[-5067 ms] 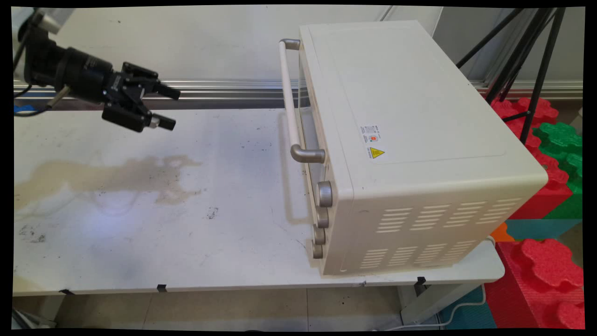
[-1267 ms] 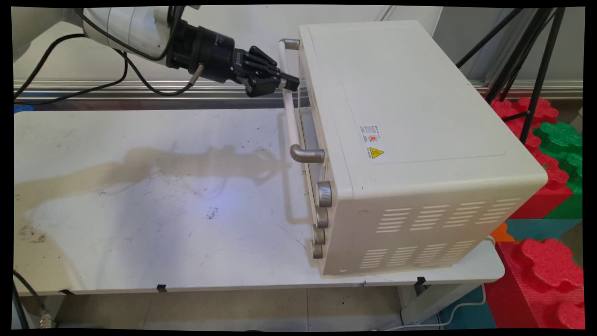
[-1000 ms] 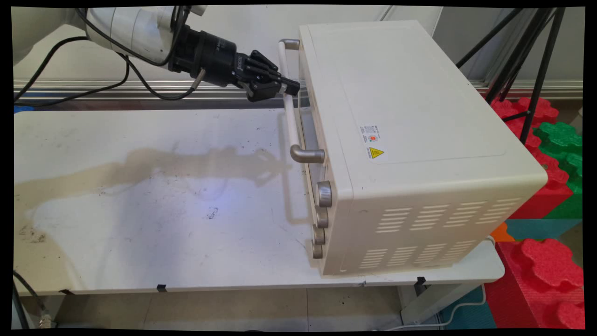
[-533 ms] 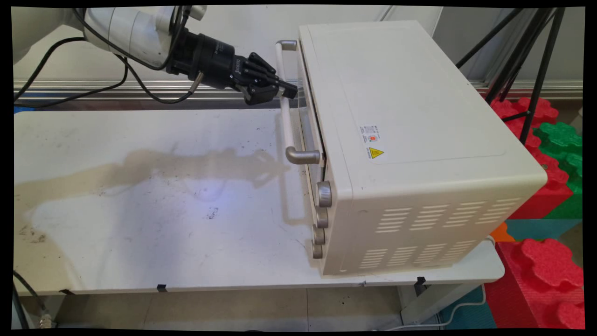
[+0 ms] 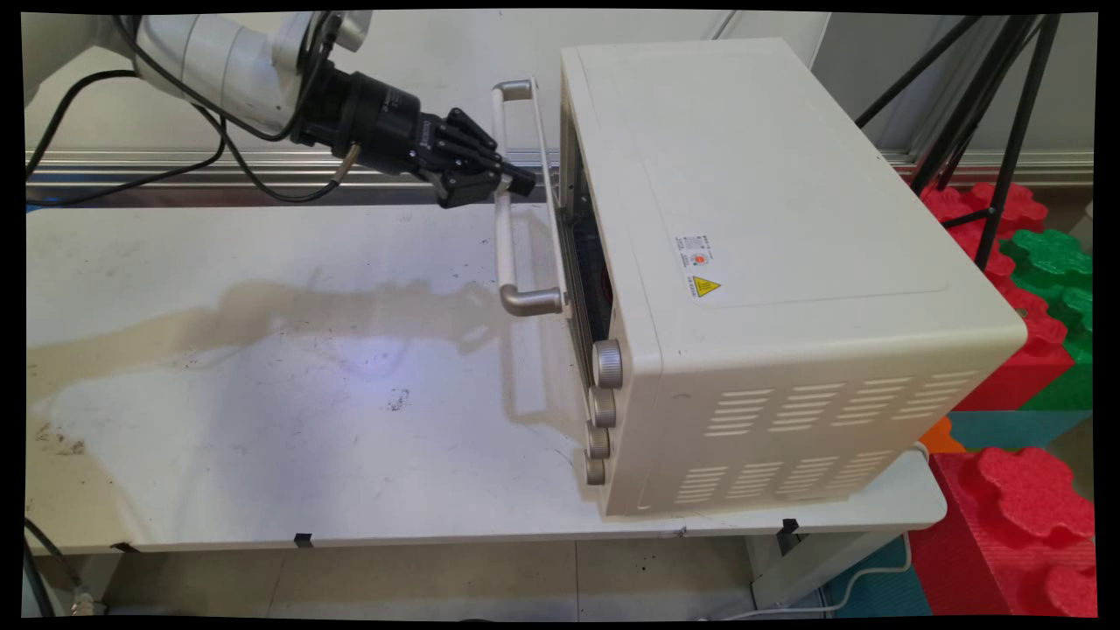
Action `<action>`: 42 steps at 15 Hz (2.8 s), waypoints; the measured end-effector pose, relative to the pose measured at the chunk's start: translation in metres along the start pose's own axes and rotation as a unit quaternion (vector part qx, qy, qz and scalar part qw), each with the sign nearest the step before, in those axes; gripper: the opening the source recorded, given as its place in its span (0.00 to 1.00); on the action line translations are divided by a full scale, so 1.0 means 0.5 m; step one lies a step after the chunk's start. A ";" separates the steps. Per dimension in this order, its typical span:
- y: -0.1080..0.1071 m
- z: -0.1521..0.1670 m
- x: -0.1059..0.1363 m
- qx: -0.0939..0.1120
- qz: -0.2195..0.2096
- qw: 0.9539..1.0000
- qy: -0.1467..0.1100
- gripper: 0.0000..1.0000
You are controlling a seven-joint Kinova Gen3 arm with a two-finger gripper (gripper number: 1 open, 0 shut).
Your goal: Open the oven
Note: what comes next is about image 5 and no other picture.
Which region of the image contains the black cable with metal plug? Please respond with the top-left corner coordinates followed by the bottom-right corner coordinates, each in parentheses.
top-left (24, 518), bottom-right (108, 619)

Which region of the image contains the green foam block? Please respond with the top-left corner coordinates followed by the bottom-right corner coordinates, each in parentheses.
top-left (999, 228), bottom-right (1095, 413)

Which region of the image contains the oven door with bar handle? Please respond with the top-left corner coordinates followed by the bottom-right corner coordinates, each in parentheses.
top-left (491, 78), bottom-right (615, 423)

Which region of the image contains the teal floor mat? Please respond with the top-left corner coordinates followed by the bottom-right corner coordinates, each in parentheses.
top-left (821, 534), bottom-right (934, 619)

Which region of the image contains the white power cable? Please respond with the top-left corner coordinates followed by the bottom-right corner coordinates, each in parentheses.
top-left (700, 532), bottom-right (916, 621)

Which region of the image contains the aluminium rail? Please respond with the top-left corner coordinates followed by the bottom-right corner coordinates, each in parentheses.
top-left (24, 147), bottom-right (1095, 209)

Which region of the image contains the teal foam block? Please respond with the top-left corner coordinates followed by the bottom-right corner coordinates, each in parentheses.
top-left (944, 409), bottom-right (1094, 452)

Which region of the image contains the white label sticker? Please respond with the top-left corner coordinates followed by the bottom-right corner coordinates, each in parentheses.
top-left (675, 233), bottom-right (718, 279)

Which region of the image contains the large red foam block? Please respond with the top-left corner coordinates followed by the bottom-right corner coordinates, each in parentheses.
top-left (908, 445), bottom-right (1098, 619)

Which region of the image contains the cream toaster oven body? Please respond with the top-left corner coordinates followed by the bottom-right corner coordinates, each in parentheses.
top-left (558, 37), bottom-right (1030, 519)

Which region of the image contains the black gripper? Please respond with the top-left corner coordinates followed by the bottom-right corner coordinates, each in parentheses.
top-left (290, 62), bottom-right (537, 211)

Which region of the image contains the black tripod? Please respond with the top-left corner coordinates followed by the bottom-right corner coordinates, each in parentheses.
top-left (855, 13), bottom-right (1065, 273)

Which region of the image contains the large silver oven knob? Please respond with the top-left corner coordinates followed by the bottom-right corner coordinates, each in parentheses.
top-left (592, 339), bottom-right (625, 391)

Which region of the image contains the orange foam piece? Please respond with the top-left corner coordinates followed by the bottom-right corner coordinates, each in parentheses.
top-left (918, 416), bottom-right (969, 457)

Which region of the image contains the white table leg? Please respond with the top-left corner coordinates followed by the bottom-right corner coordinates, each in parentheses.
top-left (743, 525), bottom-right (912, 611)

